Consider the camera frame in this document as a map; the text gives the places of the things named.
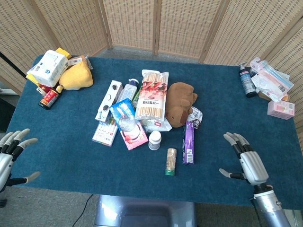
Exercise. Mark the black pole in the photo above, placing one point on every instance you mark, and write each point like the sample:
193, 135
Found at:
11, 63

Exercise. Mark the yellow flat packet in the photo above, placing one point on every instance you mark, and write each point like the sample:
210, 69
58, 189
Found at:
32, 79

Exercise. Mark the white plastic pouch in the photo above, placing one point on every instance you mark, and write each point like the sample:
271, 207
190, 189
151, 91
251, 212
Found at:
267, 88

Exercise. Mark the dark soy sauce bottle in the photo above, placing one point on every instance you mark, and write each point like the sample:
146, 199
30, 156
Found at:
48, 99

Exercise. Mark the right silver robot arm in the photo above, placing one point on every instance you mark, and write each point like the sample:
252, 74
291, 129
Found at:
270, 205

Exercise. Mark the white cookie box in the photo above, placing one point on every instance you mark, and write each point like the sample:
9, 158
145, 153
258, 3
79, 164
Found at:
110, 99

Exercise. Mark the clear bottle blue cap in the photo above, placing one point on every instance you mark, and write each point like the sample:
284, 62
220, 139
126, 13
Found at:
127, 91

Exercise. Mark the toothpick bottle green cap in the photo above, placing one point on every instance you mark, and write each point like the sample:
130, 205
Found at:
171, 160

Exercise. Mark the white tissue pack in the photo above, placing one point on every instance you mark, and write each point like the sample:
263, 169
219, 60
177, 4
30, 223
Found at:
48, 67

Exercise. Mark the blue toothbrush blister pack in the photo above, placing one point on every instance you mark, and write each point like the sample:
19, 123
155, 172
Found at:
275, 75

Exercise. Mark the disposable chopsticks pack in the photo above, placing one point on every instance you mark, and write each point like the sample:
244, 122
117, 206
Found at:
151, 94

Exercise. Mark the long purple box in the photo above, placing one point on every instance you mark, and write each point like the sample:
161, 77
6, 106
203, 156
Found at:
188, 144

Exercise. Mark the white pill bottle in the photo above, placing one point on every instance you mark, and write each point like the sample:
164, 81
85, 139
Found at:
154, 140

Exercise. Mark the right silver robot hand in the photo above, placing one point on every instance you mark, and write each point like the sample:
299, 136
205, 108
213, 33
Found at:
254, 168

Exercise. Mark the white pack red label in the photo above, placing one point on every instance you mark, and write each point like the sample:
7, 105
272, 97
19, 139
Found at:
104, 133

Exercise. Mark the dark pump bottle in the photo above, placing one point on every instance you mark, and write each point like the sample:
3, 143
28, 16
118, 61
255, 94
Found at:
246, 81

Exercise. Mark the brown cardboard box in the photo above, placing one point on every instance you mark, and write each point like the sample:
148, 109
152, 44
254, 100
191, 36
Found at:
262, 95

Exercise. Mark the white plastic bag red label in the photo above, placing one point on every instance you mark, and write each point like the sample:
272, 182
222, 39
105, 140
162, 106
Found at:
157, 125

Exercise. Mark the silver snack packet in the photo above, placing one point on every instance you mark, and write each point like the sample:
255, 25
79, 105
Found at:
196, 117

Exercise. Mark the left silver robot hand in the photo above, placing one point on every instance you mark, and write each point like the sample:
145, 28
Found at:
6, 163

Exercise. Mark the red and white packet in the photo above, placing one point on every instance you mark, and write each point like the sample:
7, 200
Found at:
43, 89

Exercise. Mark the pink package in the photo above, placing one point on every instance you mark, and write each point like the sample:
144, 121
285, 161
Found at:
129, 125

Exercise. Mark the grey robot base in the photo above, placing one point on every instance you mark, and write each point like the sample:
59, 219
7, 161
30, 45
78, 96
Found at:
144, 210

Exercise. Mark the woven bamboo folding screen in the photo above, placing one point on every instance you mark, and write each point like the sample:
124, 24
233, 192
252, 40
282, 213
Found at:
180, 23

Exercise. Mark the brown capybara plush toy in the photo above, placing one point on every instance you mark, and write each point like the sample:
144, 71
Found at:
181, 99

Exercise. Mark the yellow plush toy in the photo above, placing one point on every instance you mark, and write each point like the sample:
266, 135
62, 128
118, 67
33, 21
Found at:
77, 78

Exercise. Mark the brown snack packet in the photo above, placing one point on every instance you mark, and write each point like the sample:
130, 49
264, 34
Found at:
78, 60

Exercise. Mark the green package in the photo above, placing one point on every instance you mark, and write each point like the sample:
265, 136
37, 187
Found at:
136, 99

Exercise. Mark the blue table mat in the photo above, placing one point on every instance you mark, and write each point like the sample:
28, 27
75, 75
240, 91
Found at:
78, 160

